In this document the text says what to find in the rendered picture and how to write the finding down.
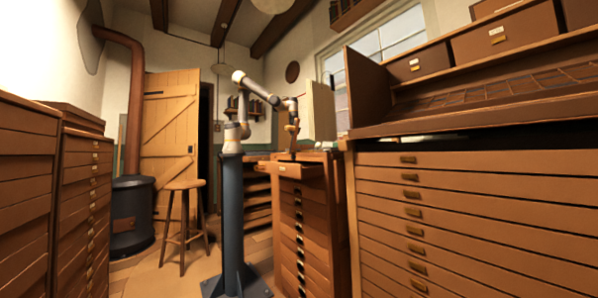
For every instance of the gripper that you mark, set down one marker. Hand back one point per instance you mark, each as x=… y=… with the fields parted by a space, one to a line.
x=295 y=138

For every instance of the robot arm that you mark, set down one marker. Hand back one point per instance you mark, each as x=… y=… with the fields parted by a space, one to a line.
x=254 y=86

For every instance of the wooden cabinet drawer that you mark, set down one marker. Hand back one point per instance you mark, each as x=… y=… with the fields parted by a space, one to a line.
x=313 y=204
x=313 y=230
x=313 y=257
x=313 y=296
x=313 y=217
x=292 y=170
x=313 y=243
x=313 y=191
x=313 y=270
x=313 y=283

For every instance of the open wooden case rack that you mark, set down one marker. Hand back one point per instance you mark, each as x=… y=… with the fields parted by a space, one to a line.
x=257 y=190

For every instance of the wooden type cabinet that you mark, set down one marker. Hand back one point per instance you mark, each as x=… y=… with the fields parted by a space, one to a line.
x=338 y=223

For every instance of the large wooden drawer cabinet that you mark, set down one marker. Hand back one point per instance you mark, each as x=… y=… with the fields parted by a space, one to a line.
x=490 y=213

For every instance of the tall wooden drawer cabinet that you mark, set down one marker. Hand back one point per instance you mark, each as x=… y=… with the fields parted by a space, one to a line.
x=77 y=204
x=23 y=195

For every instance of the white rounded object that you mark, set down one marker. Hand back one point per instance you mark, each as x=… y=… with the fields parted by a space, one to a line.
x=324 y=145

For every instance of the large cream sheet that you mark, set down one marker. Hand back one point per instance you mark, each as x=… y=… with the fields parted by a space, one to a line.
x=322 y=111

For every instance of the pendant lamp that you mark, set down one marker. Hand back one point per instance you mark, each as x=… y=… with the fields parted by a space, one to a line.
x=223 y=69

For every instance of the round wooden stool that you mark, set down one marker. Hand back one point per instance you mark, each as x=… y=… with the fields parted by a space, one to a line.
x=184 y=185

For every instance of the wooden plank door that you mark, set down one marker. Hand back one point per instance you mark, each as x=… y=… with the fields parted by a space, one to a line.
x=170 y=115

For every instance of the window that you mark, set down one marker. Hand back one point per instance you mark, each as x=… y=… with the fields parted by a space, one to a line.
x=397 y=36

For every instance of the brown stove pipe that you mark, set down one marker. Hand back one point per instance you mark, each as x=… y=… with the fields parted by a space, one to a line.
x=136 y=101

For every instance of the small wall shelf with books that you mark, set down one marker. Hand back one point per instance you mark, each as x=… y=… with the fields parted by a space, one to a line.
x=254 y=112

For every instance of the round brown wall plaque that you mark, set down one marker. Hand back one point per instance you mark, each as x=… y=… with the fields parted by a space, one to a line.
x=292 y=72

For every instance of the small dark wall switch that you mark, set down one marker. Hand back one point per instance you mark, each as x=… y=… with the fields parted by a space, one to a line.
x=217 y=127

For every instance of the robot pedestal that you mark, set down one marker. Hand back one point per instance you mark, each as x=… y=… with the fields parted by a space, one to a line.
x=232 y=213

